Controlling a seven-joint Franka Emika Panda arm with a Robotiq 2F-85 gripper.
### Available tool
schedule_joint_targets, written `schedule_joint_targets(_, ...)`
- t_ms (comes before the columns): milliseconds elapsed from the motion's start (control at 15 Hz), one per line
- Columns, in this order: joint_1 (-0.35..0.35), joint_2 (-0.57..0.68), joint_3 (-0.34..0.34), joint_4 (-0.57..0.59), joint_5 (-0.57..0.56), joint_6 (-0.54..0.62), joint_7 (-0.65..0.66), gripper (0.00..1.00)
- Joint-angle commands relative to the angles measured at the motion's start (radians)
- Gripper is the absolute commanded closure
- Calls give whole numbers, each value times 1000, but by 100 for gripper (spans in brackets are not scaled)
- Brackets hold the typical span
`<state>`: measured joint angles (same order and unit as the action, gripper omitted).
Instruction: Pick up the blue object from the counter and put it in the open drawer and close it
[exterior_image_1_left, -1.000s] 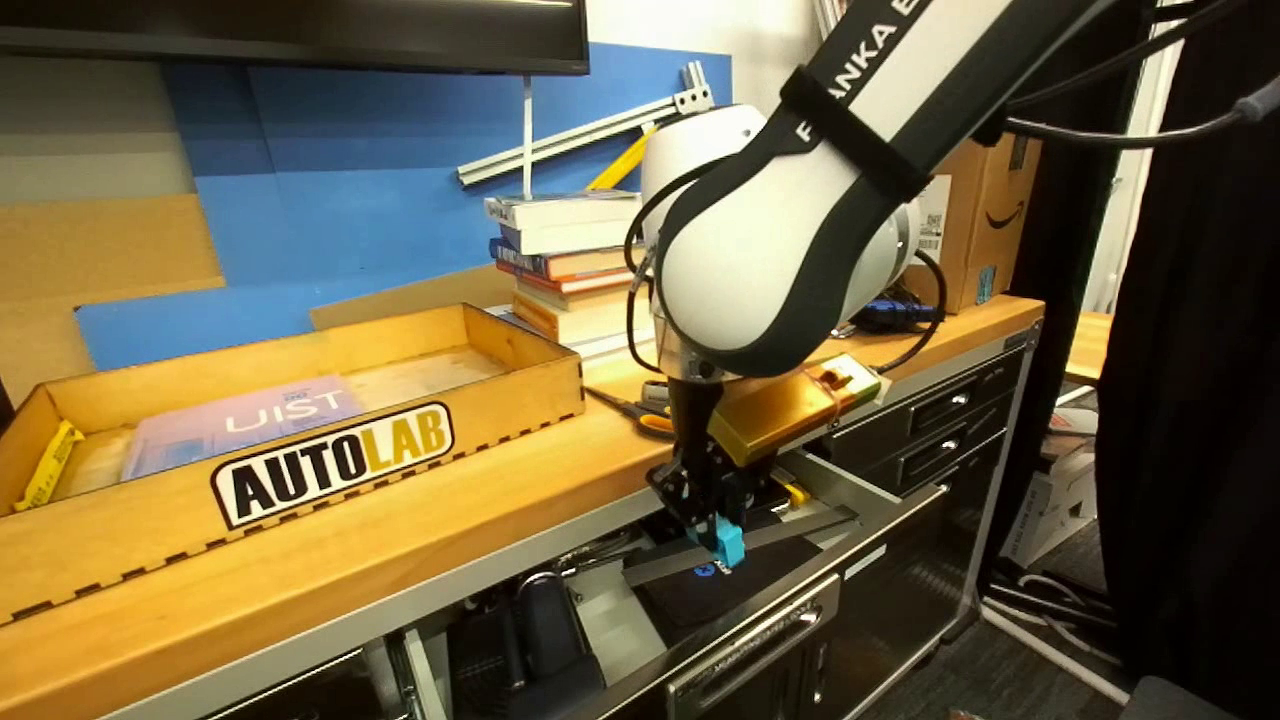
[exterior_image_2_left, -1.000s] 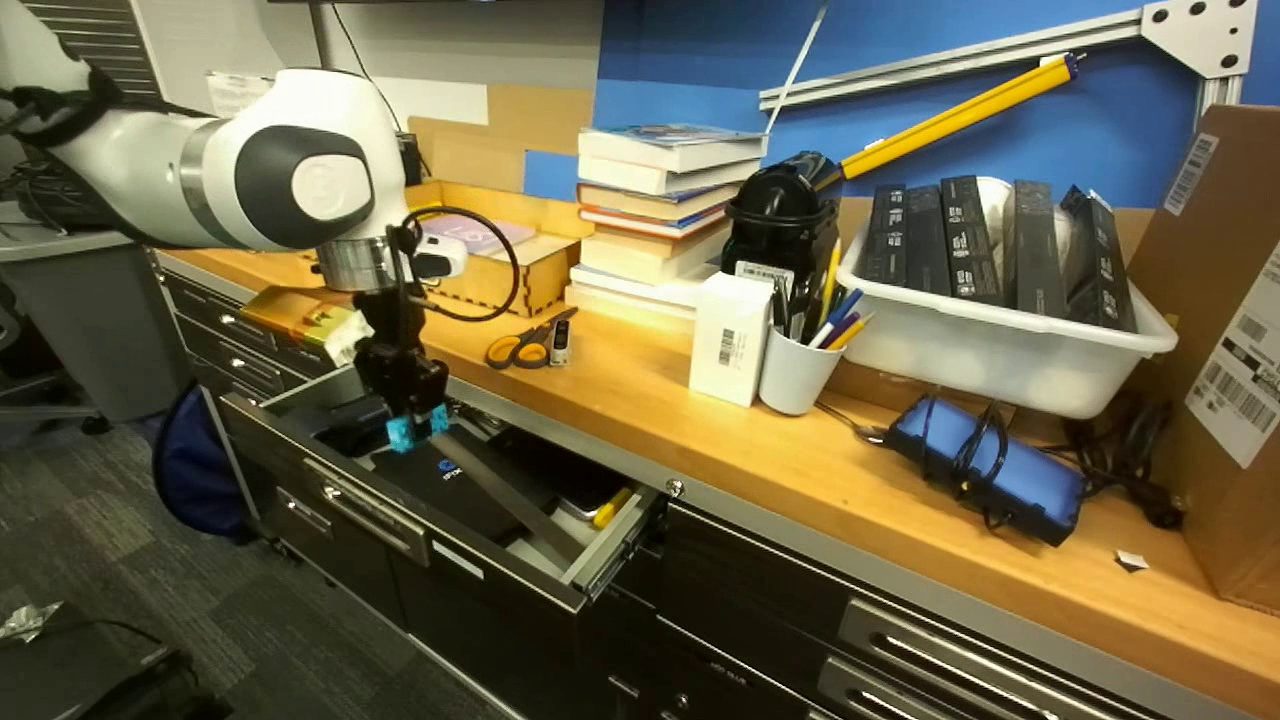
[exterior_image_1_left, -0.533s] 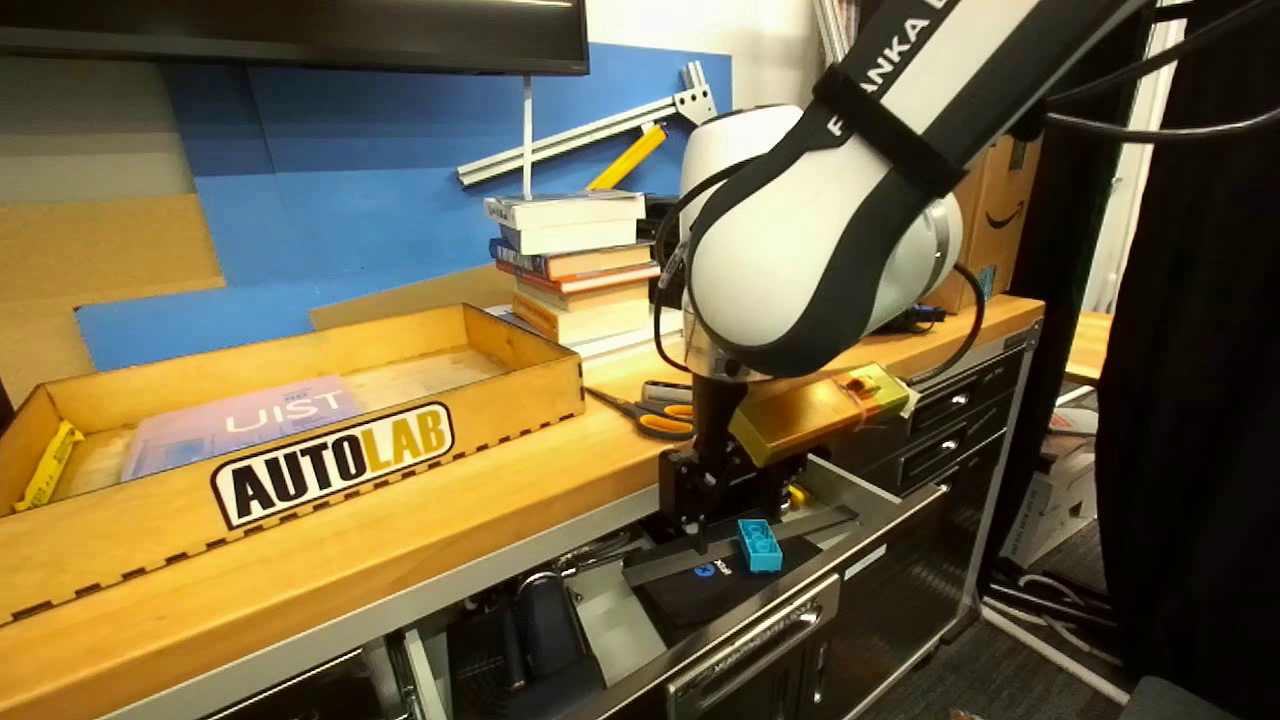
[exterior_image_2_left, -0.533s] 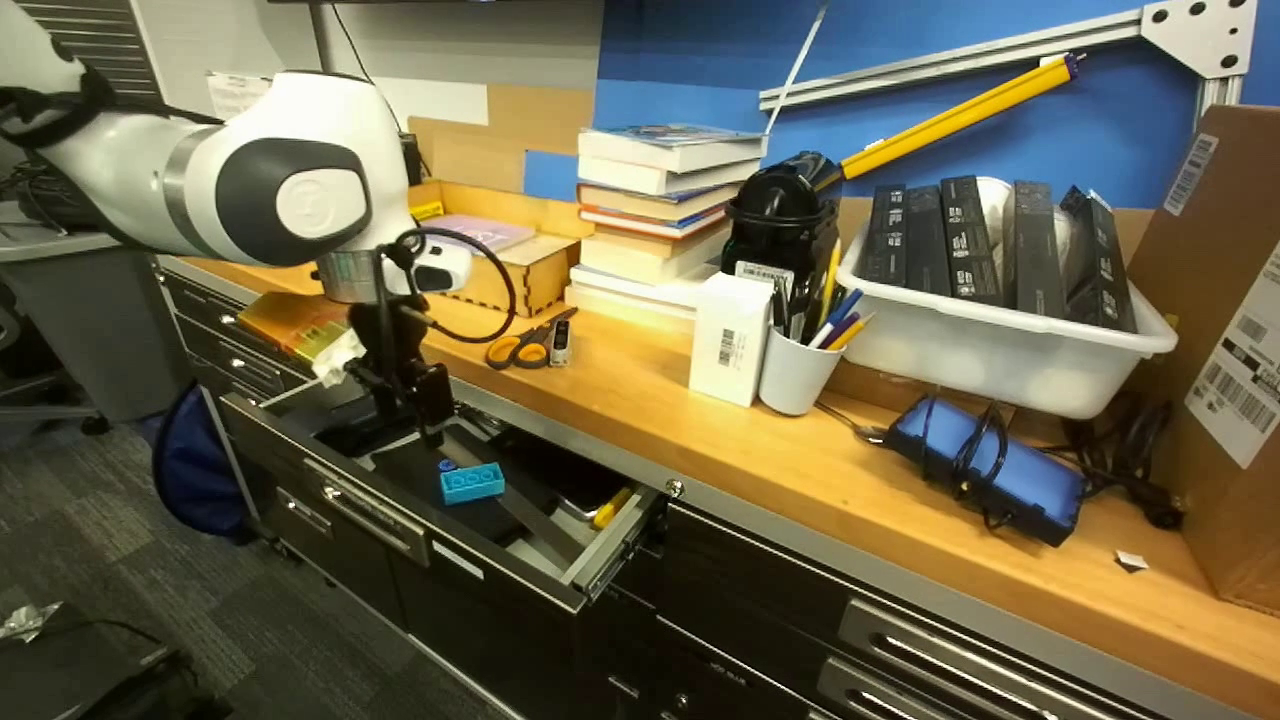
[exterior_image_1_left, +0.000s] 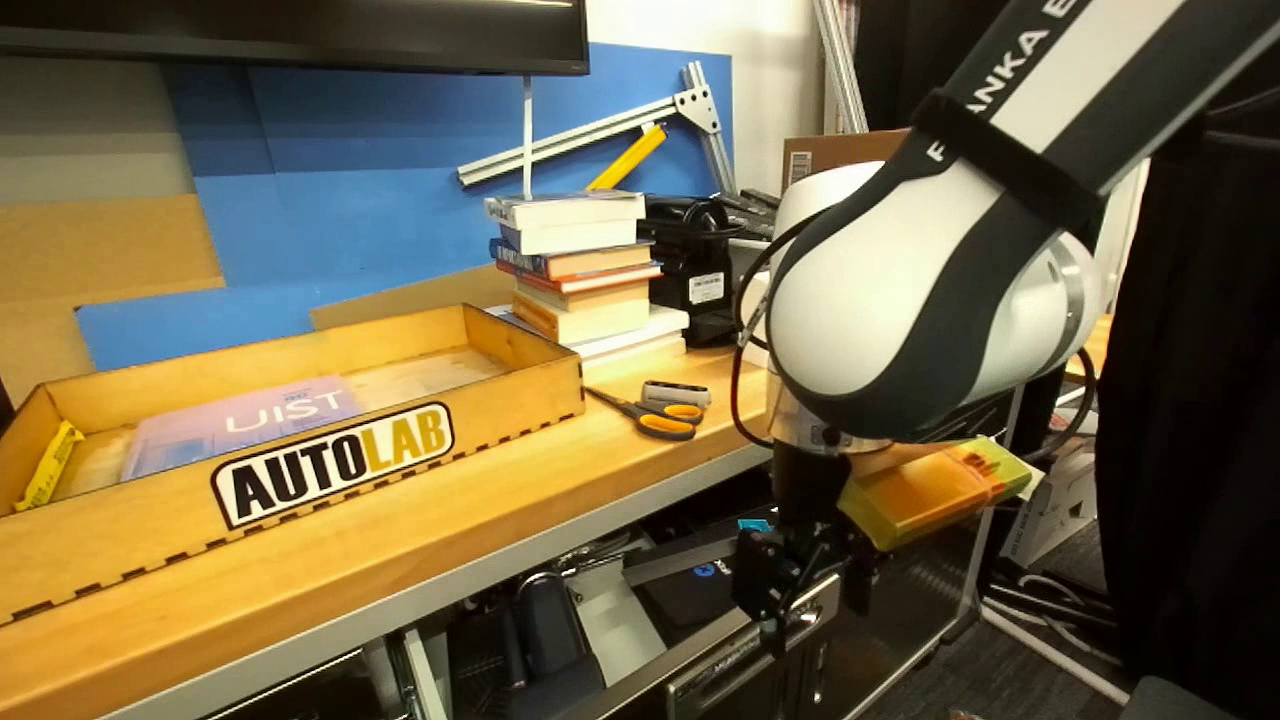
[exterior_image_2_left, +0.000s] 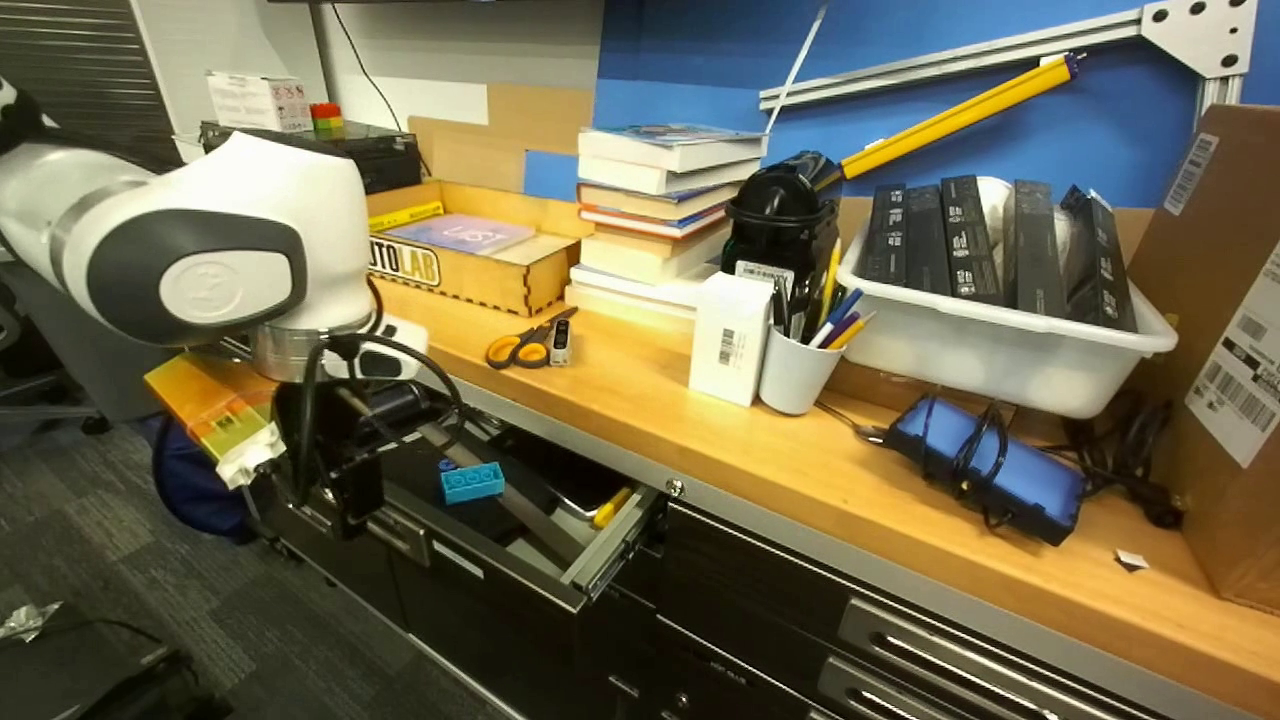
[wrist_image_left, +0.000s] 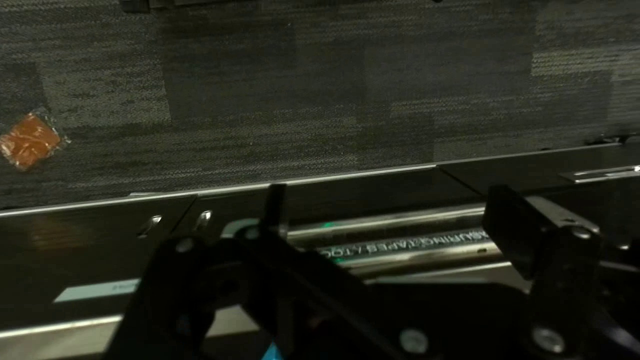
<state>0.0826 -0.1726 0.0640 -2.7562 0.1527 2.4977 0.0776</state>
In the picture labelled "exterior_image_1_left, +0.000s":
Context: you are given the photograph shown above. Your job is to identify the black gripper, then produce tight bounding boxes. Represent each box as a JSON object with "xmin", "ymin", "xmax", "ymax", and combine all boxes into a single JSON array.
[{"xmin": 733, "ymin": 444, "xmax": 874, "ymax": 658}]

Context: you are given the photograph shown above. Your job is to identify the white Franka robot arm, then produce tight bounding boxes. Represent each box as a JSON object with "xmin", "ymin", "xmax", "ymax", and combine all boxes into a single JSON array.
[{"xmin": 733, "ymin": 0, "xmax": 1280, "ymax": 649}]

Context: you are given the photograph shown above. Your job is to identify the open grey drawer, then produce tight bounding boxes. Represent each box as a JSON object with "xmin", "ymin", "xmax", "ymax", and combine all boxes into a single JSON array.
[{"xmin": 505, "ymin": 529, "xmax": 840, "ymax": 720}]

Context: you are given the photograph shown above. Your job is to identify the black device on counter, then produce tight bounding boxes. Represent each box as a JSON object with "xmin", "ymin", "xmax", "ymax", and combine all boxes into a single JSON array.
[{"xmin": 640, "ymin": 195, "xmax": 774, "ymax": 347}]

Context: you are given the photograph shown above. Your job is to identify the yellow orange plastic case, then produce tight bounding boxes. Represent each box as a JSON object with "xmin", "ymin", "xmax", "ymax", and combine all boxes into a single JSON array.
[{"xmin": 840, "ymin": 438, "xmax": 1040, "ymax": 553}]

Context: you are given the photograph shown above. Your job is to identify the stack of books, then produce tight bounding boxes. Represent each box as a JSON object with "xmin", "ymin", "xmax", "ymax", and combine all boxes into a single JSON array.
[{"xmin": 484, "ymin": 194, "xmax": 688, "ymax": 377}]

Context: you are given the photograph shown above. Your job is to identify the brown cardboard box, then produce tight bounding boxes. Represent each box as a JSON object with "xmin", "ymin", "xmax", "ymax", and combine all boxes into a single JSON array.
[{"xmin": 784, "ymin": 128, "xmax": 903, "ymax": 204}]

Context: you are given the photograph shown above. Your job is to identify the yellow bar tool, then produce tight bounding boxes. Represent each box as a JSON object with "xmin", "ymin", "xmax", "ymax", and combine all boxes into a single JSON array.
[{"xmin": 590, "ymin": 123, "xmax": 670, "ymax": 194}]

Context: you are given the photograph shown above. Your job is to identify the purple UIST booklet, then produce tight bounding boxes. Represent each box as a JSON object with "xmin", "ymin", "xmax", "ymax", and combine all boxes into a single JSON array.
[{"xmin": 119, "ymin": 377, "xmax": 360, "ymax": 482}]

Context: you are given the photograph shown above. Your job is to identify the wooden Autolab tray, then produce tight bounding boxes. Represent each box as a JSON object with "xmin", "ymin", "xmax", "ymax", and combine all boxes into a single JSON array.
[{"xmin": 0, "ymin": 304, "xmax": 580, "ymax": 625}]

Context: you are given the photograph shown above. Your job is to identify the orange handled scissors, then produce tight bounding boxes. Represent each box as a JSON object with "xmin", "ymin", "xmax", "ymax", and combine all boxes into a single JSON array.
[{"xmin": 597, "ymin": 380, "xmax": 711, "ymax": 441}]

